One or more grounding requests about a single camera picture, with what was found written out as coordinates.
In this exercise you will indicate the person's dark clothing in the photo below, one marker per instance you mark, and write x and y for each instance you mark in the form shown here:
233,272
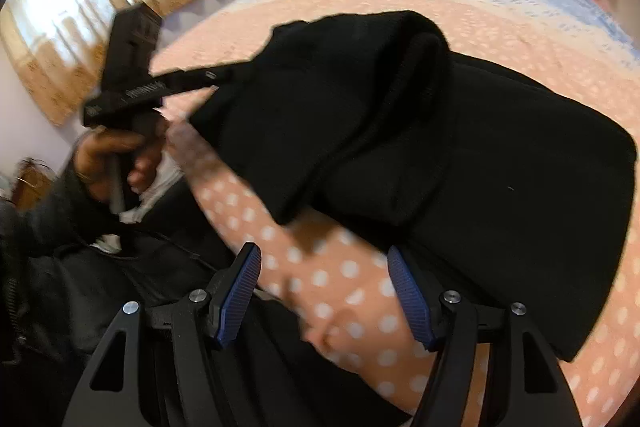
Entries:
140,307

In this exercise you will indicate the wooden chair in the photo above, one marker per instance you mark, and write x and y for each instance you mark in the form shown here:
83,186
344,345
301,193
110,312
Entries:
31,179

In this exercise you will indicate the person's left hand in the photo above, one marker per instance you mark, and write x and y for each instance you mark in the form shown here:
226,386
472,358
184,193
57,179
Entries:
97,159

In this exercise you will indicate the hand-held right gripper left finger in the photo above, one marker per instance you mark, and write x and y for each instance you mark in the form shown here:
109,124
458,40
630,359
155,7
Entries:
237,297

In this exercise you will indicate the black pants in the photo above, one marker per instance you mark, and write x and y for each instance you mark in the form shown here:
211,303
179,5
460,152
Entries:
425,147

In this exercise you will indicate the beige patterned window curtain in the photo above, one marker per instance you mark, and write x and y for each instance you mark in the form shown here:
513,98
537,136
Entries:
75,17

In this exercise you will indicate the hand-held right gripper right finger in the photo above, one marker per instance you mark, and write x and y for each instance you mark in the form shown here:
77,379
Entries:
411,302

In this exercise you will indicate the polka dot bed sheet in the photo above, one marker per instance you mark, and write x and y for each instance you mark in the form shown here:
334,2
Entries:
525,22

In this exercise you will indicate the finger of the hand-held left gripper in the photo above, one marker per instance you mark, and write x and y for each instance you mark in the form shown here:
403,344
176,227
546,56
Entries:
205,76

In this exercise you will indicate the white cloth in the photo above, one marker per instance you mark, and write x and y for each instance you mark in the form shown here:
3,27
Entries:
155,187

